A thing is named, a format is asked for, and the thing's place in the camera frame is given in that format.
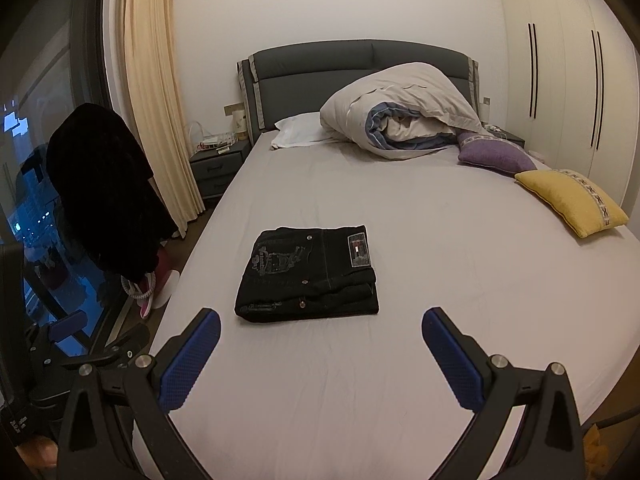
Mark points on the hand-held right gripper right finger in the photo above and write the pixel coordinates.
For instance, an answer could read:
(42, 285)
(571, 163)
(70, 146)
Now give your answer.
(450, 360)

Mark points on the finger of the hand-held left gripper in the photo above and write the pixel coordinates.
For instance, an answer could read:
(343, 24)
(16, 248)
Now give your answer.
(70, 324)
(115, 347)

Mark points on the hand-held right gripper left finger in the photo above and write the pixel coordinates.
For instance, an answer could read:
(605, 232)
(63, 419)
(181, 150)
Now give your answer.
(192, 360)

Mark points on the black pants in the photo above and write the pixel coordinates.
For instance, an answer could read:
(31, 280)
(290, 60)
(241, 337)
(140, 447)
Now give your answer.
(300, 280)

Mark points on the person's left hand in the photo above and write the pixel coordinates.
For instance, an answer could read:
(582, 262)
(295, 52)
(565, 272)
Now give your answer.
(40, 452)

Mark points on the pink and white object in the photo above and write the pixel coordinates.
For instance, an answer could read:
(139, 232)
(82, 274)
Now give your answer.
(160, 285)

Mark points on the bed with grey headboard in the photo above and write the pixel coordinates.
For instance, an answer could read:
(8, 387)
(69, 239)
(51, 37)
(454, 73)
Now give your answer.
(400, 240)

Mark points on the dark hanging garment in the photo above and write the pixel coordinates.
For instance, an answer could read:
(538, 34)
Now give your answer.
(100, 185)

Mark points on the yellow cloth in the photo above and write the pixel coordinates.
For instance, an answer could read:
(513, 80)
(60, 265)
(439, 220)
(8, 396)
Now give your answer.
(595, 445)

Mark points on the grey nightstand with drawers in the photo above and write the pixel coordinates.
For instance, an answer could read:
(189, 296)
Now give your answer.
(215, 170)

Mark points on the yellow pillow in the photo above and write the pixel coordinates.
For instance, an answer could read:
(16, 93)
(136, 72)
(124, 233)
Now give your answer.
(565, 195)

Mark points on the purple pillow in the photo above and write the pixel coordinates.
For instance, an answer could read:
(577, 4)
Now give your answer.
(495, 155)

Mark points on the white tray with small things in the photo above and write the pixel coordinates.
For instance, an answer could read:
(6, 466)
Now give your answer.
(217, 142)

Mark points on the white printed cup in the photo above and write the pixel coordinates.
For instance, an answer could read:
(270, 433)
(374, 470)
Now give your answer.
(240, 125)

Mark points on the glass window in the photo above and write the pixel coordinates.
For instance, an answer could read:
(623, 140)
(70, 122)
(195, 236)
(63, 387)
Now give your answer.
(40, 85)

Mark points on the cream curtain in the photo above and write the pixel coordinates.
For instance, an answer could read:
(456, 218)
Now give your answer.
(150, 85)

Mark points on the white pillow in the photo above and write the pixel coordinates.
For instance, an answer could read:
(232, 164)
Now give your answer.
(300, 130)

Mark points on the white and blue duvet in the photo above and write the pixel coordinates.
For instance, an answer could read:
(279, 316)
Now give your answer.
(410, 90)

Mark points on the white wardrobe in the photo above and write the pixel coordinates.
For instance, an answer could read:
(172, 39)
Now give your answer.
(565, 85)

